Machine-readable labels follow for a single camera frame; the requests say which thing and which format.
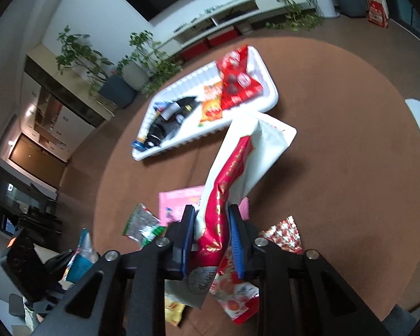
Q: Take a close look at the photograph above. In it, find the blue yellow snack packet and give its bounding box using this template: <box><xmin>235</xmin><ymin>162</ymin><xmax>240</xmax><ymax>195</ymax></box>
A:
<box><xmin>131</xmin><ymin>101</ymin><xmax>173</xmax><ymax>152</ymax></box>

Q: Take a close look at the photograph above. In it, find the white plastic tray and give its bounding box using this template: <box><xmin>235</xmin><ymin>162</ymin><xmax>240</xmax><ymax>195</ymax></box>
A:
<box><xmin>132</xmin><ymin>46</ymin><xmax>278</xmax><ymax>162</ymax></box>

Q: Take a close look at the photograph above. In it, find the red checkered snack packet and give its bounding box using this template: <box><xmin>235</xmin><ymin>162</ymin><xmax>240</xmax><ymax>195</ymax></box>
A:
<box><xmin>260</xmin><ymin>215</ymin><xmax>304</xmax><ymax>255</ymax></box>

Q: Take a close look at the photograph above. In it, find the white tv console shelf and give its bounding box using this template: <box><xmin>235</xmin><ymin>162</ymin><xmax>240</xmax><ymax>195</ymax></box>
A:
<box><xmin>157</xmin><ymin>0</ymin><xmax>319</xmax><ymax>57</ymax></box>

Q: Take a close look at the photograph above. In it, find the orange chip packet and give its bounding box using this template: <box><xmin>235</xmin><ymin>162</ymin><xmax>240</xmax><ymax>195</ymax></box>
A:
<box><xmin>199</xmin><ymin>81</ymin><xmax>223</xmax><ymax>127</ymax></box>

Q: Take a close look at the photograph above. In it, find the pink snack packet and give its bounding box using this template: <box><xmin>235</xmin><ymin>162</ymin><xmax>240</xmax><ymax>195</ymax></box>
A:
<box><xmin>157</xmin><ymin>184</ymin><xmax>250</xmax><ymax>228</ymax></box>

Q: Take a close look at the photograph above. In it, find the tall plant blue pot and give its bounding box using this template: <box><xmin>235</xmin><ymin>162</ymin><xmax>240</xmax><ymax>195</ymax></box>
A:
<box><xmin>56</xmin><ymin>26</ymin><xmax>137</xmax><ymax>112</ymax></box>

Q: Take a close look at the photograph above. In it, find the white red snack bag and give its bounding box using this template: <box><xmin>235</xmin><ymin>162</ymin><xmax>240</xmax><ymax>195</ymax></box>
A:
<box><xmin>165</xmin><ymin>110</ymin><xmax>297</xmax><ymax>308</ymax></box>

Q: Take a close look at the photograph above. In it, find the gold foil snack packet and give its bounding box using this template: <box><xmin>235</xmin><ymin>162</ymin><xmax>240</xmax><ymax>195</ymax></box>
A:
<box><xmin>164</xmin><ymin>297</ymin><xmax>186</xmax><ymax>327</ymax></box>

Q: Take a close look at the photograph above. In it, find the strawberry white red packet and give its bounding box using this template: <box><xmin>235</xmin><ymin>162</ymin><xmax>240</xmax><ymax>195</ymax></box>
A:
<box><xmin>210</xmin><ymin>247</ymin><xmax>259</xmax><ymax>325</ymax></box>

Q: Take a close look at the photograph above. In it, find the red chocolate ball bag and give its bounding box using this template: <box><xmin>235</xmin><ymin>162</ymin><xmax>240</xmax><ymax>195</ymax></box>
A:
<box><xmin>216</xmin><ymin>45</ymin><xmax>263</xmax><ymax>111</ymax></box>

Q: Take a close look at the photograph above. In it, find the green edged seed packet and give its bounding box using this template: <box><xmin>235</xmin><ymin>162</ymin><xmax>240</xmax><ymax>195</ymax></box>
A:
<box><xmin>123</xmin><ymin>203</ymin><xmax>166</xmax><ymax>248</ymax></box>

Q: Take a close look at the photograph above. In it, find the red storage box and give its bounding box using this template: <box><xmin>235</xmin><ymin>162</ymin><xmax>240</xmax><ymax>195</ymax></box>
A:
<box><xmin>206</xmin><ymin>26</ymin><xmax>240</xmax><ymax>47</ymax></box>
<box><xmin>180</xmin><ymin>39</ymin><xmax>211</xmax><ymax>62</ymax></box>

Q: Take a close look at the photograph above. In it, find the black triangular snack packet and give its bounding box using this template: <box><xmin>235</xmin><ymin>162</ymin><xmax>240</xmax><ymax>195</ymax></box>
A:
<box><xmin>144</xmin><ymin>96</ymin><xmax>199</xmax><ymax>149</ymax></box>

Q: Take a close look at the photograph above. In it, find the left side trailing plant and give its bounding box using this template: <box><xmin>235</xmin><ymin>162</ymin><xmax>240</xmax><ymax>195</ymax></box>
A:
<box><xmin>116</xmin><ymin>30</ymin><xmax>182</xmax><ymax>96</ymax></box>

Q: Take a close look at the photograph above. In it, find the red gift bag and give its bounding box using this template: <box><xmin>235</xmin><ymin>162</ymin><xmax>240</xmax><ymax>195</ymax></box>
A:
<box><xmin>368</xmin><ymin>0</ymin><xmax>388</xmax><ymax>28</ymax></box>

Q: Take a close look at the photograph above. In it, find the panda cartoon snack bag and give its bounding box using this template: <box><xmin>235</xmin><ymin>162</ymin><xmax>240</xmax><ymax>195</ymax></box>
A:
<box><xmin>62</xmin><ymin>228</ymin><xmax>100</xmax><ymax>284</ymax></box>

